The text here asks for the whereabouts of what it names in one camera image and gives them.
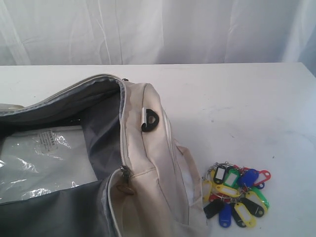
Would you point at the cream canvas duffel bag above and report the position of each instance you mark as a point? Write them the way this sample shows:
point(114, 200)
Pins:
point(147, 184)

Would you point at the colourful key tag bunch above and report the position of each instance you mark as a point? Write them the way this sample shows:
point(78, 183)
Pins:
point(234, 193)

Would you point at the clear plastic packet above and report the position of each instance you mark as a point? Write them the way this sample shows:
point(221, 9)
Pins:
point(39, 162)

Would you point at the white backdrop curtain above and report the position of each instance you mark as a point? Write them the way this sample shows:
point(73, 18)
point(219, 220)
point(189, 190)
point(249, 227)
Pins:
point(110, 32)

